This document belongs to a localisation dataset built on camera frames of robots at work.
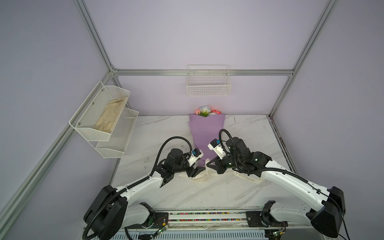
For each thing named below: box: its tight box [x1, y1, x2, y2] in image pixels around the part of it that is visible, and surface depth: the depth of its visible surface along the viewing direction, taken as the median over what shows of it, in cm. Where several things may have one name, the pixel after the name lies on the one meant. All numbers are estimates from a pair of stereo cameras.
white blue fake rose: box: [199, 105, 211, 117], surface depth 117 cm
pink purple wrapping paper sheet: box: [188, 114, 226, 165], surface depth 116 cm
